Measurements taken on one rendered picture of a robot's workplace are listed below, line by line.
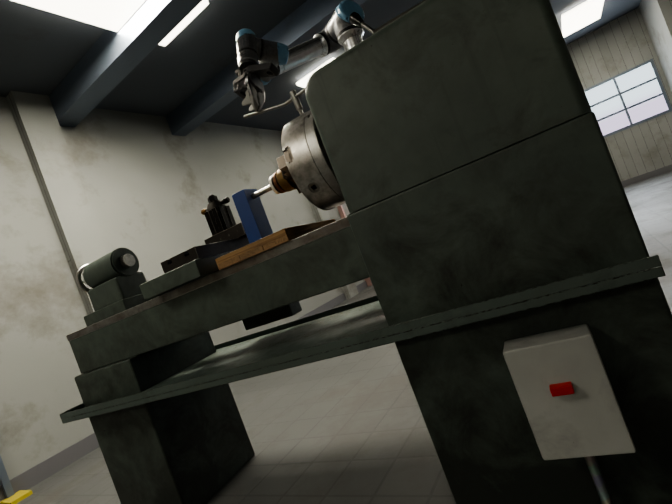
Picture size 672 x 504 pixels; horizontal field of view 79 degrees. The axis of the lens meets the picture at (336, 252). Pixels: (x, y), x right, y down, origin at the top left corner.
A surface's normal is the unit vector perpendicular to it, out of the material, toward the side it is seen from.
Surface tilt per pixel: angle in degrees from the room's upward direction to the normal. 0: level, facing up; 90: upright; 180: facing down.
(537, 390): 90
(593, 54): 90
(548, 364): 90
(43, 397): 90
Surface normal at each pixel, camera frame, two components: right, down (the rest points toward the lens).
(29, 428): 0.80, -0.31
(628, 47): -0.49, 0.18
